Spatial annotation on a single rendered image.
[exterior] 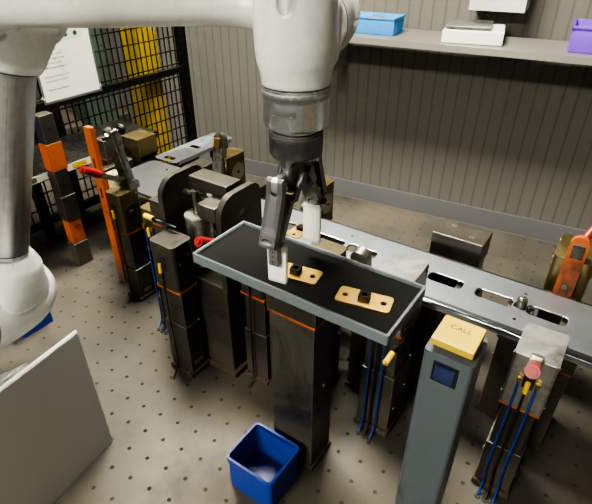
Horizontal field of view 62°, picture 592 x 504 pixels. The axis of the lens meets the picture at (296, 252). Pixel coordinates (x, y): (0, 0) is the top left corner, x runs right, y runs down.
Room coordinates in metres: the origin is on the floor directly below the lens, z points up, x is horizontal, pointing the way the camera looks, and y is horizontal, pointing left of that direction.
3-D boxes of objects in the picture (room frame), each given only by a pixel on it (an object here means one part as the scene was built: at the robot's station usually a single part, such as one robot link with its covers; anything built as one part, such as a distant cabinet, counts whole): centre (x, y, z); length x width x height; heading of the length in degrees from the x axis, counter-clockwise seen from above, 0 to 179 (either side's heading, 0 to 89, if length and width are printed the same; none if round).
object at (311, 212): (0.71, -0.03, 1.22); 0.03 x 0.01 x 0.07; 65
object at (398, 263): (0.73, -0.18, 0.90); 0.13 x 0.08 x 0.41; 146
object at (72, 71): (1.72, 0.77, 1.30); 0.23 x 0.02 x 0.31; 146
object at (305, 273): (0.65, 0.00, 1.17); 0.08 x 0.04 x 0.01; 65
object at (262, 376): (0.87, 0.08, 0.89); 0.12 x 0.07 x 0.38; 146
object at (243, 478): (0.58, 0.06, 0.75); 0.11 x 0.10 x 0.09; 56
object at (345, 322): (0.66, -0.01, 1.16); 0.37 x 0.14 x 0.02; 56
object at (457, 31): (2.68, -0.90, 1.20); 0.31 x 0.30 x 0.08; 62
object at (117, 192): (1.18, 0.47, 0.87); 0.10 x 0.07 x 0.35; 146
